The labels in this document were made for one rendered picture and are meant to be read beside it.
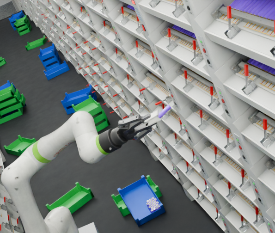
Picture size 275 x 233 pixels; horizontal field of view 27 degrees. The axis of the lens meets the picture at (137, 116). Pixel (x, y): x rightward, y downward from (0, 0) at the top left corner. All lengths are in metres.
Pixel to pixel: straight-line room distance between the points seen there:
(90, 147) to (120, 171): 2.02
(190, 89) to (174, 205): 1.46
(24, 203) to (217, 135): 0.97
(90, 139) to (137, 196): 1.51
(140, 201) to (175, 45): 1.69
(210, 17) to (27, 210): 1.40
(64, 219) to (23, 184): 0.37
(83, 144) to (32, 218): 0.57
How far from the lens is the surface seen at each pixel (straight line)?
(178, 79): 2.65
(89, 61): 5.48
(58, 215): 3.04
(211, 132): 2.54
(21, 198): 2.80
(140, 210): 3.86
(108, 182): 4.41
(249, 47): 1.64
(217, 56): 1.95
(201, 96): 2.41
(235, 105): 2.02
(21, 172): 2.75
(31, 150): 2.81
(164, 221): 3.73
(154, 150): 4.33
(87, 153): 2.47
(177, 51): 2.40
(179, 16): 2.13
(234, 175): 2.58
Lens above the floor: 2.09
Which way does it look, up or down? 24 degrees down
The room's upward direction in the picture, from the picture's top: 24 degrees counter-clockwise
